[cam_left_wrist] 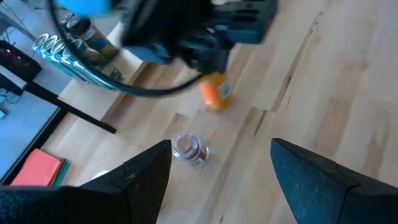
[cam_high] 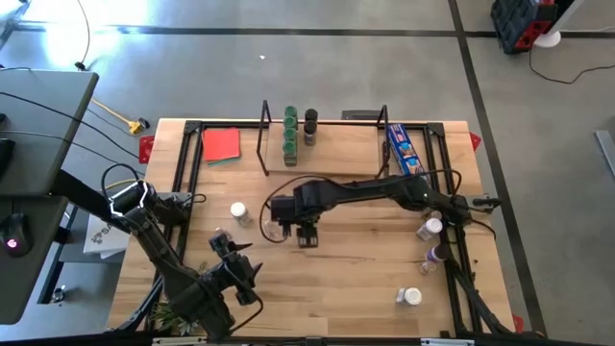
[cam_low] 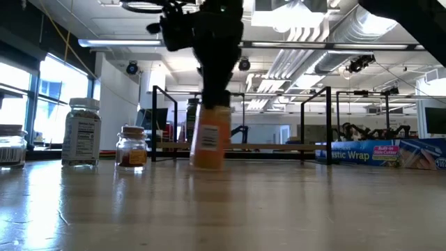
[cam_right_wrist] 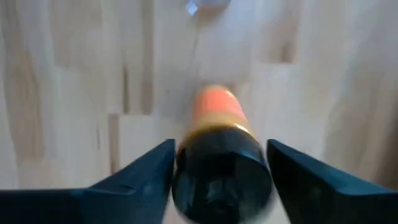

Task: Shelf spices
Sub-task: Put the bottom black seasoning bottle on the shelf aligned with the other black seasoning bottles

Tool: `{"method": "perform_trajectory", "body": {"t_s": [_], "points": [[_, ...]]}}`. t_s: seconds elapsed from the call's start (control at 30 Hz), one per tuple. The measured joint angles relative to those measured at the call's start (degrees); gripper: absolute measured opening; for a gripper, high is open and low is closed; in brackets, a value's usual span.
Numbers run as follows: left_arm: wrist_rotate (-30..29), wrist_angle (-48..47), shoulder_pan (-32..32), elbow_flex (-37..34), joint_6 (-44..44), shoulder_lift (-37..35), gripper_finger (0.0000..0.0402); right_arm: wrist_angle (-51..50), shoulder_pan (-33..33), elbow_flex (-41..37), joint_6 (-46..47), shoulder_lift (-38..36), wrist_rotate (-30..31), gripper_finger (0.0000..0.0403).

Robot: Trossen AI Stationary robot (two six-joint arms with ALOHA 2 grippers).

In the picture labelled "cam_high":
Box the black aluminium table frame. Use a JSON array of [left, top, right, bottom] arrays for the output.
[[114, 119, 518, 337]]

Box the grey desk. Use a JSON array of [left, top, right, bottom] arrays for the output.
[[0, 69, 100, 198]]

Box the black wire spice rack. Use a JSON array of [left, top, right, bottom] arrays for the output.
[[255, 99, 391, 196]]

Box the yellow power cable plug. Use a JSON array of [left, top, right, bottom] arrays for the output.
[[90, 98, 145, 136]]

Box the white printed paper bag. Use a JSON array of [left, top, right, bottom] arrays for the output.
[[82, 212, 132, 260]]

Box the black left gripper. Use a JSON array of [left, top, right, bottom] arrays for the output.
[[209, 234, 264, 308]]

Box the red notebook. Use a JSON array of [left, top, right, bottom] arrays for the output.
[[201, 127, 241, 163]]

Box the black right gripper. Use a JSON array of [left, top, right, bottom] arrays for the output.
[[269, 193, 320, 250]]

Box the black computer mouse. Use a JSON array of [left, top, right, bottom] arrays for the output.
[[0, 212, 34, 259]]

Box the white stand with round base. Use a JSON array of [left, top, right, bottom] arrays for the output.
[[531, 0, 585, 49]]

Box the black-lid jar purple label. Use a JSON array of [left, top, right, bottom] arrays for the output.
[[424, 243, 452, 264]]

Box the black and red tool case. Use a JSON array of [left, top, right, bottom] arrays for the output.
[[489, 0, 568, 55]]

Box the grey metal bar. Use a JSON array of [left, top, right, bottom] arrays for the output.
[[594, 129, 615, 180]]

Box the black floor cable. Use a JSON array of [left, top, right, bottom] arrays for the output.
[[528, 46, 615, 86]]

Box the dark desk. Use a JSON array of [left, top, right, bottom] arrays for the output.
[[0, 194, 69, 326]]

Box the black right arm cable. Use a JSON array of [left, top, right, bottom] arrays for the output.
[[258, 175, 337, 244]]

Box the black-lid brown spice jar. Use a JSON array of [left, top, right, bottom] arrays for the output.
[[303, 119, 319, 147]]

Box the silver metal bracket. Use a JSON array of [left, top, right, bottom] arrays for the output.
[[420, 337, 477, 346], [152, 336, 208, 346]]

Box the succulent plant in black pot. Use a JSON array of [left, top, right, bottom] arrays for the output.
[[151, 300, 201, 336]]

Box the black flat plate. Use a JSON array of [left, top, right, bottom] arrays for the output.
[[340, 110, 387, 121]]

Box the blue plastic wrap box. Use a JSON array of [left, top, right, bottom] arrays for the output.
[[385, 123, 429, 178]]

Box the black cable with plug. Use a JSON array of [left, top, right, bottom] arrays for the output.
[[73, 0, 92, 72]]

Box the white-lid bagel seasoning jar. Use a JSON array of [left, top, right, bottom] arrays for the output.
[[415, 216, 444, 242], [230, 201, 254, 228], [395, 286, 424, 308]]

